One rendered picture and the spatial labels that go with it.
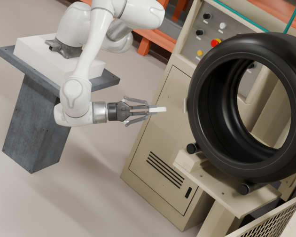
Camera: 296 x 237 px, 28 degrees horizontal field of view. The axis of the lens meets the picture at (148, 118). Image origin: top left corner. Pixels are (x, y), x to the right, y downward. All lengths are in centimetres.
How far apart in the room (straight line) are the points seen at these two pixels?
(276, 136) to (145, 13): 78
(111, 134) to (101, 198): 77
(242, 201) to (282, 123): 40
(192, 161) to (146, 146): 113
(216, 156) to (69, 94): 63
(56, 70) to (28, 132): 51
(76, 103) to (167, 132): 131
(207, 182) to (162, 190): 110
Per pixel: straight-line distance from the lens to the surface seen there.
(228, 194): 245
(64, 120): 235
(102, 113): 234
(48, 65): 310
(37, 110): 334
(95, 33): 251
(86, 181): 359
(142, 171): 360
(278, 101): 261
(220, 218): 289
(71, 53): 321
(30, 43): 321
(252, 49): 220
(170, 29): 553
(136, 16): 261
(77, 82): 218
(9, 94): 423
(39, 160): 347
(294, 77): 214
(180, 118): 335
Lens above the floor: 201
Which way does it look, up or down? 26 degrees down
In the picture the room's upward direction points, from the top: 23 degrees clockwise
